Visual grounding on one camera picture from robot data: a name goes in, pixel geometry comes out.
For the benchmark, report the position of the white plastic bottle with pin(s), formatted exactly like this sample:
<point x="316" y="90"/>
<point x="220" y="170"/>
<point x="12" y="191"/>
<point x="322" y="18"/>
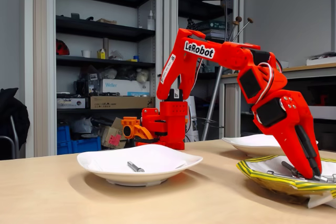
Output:
<point x="151" y="22"/>

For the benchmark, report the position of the stack of papers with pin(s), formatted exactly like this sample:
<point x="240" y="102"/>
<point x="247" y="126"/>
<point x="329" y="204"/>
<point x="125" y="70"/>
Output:
<point x="215" y="33"/>

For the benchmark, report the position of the white printed carton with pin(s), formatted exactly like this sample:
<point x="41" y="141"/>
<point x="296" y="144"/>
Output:
<point x="194" y="108"/>

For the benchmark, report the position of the dark grey cup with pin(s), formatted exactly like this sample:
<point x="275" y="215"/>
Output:
<point x="75" y="16"/>

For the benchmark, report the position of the white flat storage box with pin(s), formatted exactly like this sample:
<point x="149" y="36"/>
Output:
<point x="325" y="112"/>

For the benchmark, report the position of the white cup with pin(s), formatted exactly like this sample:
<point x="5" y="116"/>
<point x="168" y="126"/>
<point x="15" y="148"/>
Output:
<point x="86" y="53"/>

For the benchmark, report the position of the orange printed table clamp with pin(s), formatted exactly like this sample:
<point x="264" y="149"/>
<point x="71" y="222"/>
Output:
<point x="186" y="121"/>
<point x="134" y="124"/>

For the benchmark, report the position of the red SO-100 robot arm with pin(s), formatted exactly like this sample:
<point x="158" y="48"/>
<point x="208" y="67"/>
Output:
<point x="231" y="53"/>

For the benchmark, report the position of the red plastic part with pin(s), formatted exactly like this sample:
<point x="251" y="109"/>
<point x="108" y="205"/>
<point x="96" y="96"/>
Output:
<point x="323" y="100"/>

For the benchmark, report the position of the small blue container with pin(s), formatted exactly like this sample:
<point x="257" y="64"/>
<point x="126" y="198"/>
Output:
<point x="135" y="58"/>

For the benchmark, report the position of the yellow green striped paper plate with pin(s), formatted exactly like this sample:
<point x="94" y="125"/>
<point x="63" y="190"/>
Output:
<point x="262" y="179"/>

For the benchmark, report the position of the red black helmet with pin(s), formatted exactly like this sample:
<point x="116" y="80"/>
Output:
<point x="62" y="48"/>

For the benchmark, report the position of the dark green box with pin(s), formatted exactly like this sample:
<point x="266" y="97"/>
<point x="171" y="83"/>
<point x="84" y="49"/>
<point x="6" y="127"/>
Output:
<point x="216" y="25"/>

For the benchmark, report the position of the large blue plastic crate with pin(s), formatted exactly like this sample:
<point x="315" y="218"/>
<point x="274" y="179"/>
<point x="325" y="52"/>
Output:
<point x="84" y="146"/>

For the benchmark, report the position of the long brown cardboard box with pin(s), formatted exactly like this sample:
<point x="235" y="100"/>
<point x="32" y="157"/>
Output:
<point x="118" y="102"/>

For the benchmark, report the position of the cardboard carton with pink label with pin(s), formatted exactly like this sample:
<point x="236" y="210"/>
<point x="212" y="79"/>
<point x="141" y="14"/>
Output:
<point x="113" y="137"/>

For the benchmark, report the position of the flat white printed box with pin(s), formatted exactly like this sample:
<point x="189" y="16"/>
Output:
<point x="71" y="103"/>

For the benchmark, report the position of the small wooden board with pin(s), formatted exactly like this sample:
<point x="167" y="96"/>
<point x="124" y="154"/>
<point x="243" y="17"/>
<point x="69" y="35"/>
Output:
<point x="106" y="21"/>

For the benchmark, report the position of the white plastic bag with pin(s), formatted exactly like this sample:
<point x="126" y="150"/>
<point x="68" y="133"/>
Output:
<point x="109" y="74"/>

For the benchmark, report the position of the white tray with clutter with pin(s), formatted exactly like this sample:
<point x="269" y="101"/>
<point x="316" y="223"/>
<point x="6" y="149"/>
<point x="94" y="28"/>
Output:
<point x="321" y="61"/>

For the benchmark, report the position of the metal coat stand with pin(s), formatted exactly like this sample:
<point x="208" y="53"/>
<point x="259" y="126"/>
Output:
<point x="210" y="116"/>

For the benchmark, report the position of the small blue plastic crate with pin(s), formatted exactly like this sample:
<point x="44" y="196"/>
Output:
<point x="63" y="133"/>

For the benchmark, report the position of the small yellow box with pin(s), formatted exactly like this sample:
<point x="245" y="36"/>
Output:
<point x="101" y="54"/>

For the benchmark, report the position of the black jacket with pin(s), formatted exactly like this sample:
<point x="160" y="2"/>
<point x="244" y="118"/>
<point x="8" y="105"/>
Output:
<point x="15" y="113"/>

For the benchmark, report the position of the red gripper with motor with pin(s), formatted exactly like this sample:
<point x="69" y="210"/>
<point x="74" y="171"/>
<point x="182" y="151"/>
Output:
<point x="284" y="121"/>

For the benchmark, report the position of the white plush item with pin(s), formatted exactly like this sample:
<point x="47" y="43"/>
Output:
<point x="142" y="75"/>

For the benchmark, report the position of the black flexible tripod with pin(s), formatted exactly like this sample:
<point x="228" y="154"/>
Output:
<point x="191" y="23"/>

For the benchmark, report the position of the low grey wood-topped sideboard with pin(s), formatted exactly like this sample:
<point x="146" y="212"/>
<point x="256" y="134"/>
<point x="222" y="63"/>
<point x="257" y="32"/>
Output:
<point x="315" y="73"/>

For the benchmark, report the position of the brown cardboard tube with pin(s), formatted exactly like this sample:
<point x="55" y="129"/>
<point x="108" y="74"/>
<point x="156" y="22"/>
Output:
<point x="105" y="44"/>

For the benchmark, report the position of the grey metal chair frame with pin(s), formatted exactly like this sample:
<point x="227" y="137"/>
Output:
<point x="14" y="129"/>

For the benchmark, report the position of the white Weller box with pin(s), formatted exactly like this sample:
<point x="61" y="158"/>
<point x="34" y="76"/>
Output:
<point x="123" y="86"/>

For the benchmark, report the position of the white square ceramic plate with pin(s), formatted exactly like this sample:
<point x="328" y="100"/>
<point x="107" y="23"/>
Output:
<point x="236" y="144"/>
<point x="118" y="175"/>

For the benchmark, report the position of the small white box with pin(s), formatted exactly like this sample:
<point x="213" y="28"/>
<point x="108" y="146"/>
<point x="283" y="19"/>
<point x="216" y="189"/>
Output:
<point x="285" y="64"/>

